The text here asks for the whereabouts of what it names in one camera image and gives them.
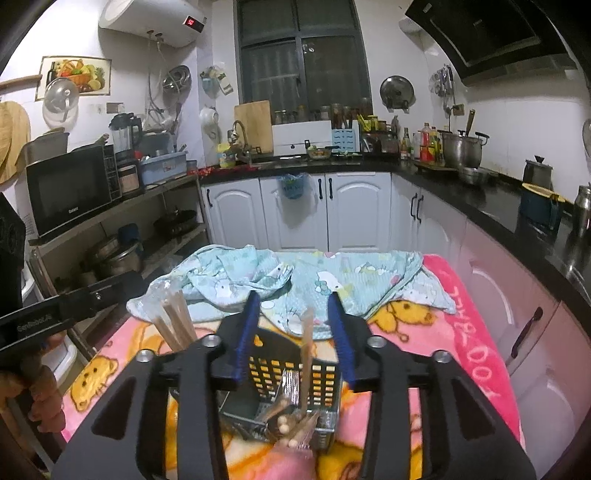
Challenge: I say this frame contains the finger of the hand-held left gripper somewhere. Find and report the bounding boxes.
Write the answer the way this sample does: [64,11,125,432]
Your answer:
[65,271,151,326]

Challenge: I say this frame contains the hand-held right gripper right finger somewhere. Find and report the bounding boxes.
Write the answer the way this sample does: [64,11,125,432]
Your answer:
[327,293,536,480]

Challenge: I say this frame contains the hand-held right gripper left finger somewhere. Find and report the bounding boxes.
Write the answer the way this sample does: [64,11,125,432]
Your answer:
[51,292,264,480]

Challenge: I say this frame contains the long single wooden chopstick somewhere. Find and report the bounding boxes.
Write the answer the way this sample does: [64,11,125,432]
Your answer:
[298,307,317,411]

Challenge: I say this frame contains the gray perforated utensil basket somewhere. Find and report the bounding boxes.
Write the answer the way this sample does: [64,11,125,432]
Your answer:
[168,316,345,457]

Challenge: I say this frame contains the hanging kitchen utensils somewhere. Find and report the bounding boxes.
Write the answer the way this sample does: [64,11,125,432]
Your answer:
[428,65,459,117]

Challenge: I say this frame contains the person's left hand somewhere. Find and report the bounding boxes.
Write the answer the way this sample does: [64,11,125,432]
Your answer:
[0,333,66,437]

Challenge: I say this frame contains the steel pot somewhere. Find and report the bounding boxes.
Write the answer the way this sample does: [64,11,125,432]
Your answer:
[88,240,144,278]

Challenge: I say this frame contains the wooden spatula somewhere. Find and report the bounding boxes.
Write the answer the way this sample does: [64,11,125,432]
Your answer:
[152,299,182,352]
[172,296,197,348]

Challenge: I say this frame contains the light blue printed cloth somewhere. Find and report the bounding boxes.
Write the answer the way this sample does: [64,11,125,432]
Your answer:
[127,244,458,341]

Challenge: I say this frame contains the black wok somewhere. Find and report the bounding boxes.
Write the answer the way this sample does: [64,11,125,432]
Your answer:
[153,210,199,236]

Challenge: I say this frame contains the black microwave oven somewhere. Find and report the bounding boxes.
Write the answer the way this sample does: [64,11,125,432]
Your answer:
[25,144,123,239]

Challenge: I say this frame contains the metal storage rack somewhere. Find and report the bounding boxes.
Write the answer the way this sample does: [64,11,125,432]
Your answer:
[28,173,211,361]

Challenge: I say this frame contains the pink printed blanket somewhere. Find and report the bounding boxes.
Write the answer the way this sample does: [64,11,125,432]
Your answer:
[60,254,526,480]

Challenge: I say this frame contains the row of white cabinet doors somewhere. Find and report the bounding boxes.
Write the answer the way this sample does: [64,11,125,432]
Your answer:
[202,172,571,398]

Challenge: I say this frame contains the blue dish tray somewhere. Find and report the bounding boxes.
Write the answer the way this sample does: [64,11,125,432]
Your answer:
[139,152,189,186]

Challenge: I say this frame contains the black blender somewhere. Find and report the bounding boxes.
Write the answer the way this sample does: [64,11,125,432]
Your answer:
[109,112,144,163]

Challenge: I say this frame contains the round wooden board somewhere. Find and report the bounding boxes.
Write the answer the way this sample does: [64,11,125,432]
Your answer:
[0,100,32,185]

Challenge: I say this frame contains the blue knife holder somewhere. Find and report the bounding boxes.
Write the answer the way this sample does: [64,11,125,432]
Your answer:
[332,128,362,154]

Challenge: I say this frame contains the glass pot lid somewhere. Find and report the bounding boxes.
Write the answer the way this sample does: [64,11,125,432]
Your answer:
[42,78,81,128]

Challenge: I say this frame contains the metal faucet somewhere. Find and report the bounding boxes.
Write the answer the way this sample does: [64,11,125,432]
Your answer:
[230,120,260,165]

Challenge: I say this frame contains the white countertop box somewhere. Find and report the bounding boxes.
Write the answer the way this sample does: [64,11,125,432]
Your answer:
[271,121,334,156]

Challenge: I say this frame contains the rectangular wooden cutting board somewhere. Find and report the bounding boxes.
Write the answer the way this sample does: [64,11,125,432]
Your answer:
[233,100,274,156]

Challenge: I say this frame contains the group of condiment bottles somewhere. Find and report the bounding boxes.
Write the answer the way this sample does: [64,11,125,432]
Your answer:
[399,122,447,167]

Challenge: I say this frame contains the black countertop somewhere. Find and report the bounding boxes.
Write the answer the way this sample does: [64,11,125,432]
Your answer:
[198,154,591,320]

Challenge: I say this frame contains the large steel stockpot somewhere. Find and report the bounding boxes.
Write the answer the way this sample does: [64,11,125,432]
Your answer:
[442,130,489,168]

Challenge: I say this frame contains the hanging stainless steel bowl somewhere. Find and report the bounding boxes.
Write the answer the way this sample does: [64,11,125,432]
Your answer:
[161,65,193,96]

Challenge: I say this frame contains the blue pot with yellow rim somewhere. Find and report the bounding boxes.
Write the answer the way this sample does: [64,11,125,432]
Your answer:
[520,183,567,232]

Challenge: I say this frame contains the steel pot lid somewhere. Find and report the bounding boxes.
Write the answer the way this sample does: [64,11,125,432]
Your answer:
[379,75,417,112]

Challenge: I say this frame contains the steel kettle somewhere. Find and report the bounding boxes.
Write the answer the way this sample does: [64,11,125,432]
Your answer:
[523,156,554,190]

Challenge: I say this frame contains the steel thermos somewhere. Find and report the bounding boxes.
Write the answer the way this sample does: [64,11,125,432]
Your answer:
[573,184,591,237]

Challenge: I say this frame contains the white water heater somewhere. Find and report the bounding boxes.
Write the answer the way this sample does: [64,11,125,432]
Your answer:
[98,0,208,48]

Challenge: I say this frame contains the dark framed window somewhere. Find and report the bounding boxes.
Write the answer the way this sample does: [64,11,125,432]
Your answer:
[235,0,373,123]

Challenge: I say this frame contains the black range hood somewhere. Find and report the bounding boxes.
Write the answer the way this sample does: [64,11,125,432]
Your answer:
[405,0,579,86]

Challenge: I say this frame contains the fruit wall poster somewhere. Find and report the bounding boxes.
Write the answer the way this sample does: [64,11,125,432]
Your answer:
[36,56,112,100]

